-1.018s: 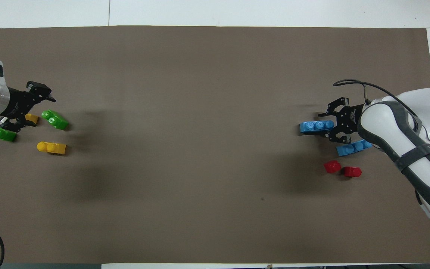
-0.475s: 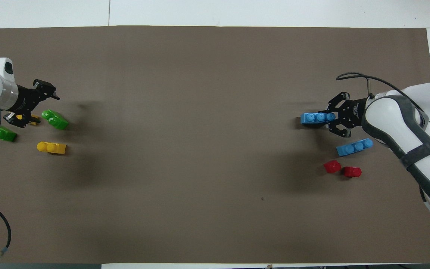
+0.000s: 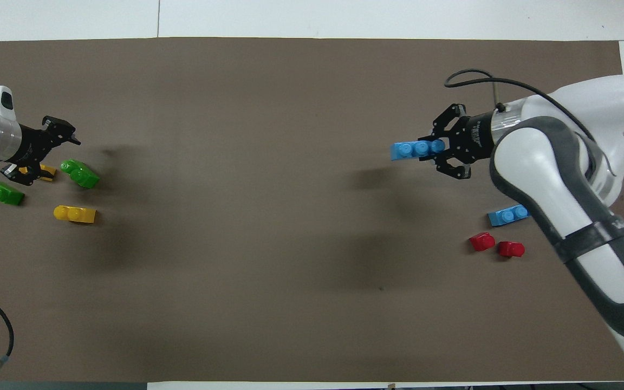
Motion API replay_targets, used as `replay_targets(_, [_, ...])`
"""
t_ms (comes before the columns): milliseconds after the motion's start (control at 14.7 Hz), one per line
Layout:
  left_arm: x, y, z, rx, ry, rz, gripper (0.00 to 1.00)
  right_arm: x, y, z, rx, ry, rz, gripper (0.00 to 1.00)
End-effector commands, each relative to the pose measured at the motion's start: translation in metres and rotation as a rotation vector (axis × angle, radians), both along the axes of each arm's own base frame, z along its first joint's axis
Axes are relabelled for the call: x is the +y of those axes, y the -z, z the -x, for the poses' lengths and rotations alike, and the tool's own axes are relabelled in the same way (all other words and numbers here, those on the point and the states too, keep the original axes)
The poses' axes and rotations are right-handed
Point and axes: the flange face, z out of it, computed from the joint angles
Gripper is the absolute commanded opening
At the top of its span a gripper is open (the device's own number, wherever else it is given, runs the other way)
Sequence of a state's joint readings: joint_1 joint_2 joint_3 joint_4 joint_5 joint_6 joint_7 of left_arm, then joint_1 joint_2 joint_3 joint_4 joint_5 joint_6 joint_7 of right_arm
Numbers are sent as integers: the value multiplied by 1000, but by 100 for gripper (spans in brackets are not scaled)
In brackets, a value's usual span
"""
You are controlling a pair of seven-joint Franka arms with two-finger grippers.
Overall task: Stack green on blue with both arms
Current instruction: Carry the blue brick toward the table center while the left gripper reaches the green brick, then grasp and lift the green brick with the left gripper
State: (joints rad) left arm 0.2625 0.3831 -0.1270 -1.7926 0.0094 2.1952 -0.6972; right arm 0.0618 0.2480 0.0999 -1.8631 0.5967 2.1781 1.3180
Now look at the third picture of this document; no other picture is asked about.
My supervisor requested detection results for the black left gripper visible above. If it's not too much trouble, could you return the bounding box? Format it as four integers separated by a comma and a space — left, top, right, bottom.
1, 115, 81, 186

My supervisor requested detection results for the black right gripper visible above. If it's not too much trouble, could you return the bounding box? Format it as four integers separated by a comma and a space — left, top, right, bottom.
420, 103, 499, 178

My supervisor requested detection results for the blue three-stud toy brick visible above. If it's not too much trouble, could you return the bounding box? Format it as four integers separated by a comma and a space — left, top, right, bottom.
487, 205, 529, 227
391, 139, 447, 161

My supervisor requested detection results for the green two-stud toy brick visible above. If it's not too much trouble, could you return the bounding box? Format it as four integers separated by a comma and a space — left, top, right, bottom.
0, 183, 25, 206
61, 159, 100, 189

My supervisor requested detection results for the yellow two-stud toy brick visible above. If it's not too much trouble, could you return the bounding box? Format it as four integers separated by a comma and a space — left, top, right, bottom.
18, 164, 57, 182
54, 205, 97, 224

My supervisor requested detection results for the brown paper table mat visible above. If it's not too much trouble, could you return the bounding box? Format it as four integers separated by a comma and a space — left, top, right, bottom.
0, 37, 624, 382

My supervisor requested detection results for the black right arm gripper cable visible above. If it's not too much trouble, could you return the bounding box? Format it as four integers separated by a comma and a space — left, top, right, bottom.
444, 69, 616, 179

